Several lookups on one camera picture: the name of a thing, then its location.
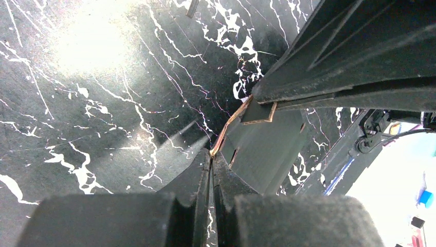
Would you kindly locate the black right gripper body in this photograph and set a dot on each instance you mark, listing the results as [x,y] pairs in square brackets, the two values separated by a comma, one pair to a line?
[363,54]

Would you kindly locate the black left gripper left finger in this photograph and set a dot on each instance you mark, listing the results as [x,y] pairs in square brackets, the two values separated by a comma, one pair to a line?
[176,215]

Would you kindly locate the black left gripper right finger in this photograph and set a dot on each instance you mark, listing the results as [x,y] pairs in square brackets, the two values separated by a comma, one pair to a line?
[247,218]

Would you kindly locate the pink white marker pen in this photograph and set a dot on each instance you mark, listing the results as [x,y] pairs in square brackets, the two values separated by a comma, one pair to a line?
[192,8]

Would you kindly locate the aluminium front rail frame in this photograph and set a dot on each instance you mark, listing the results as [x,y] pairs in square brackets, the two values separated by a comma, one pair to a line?
[349,157]

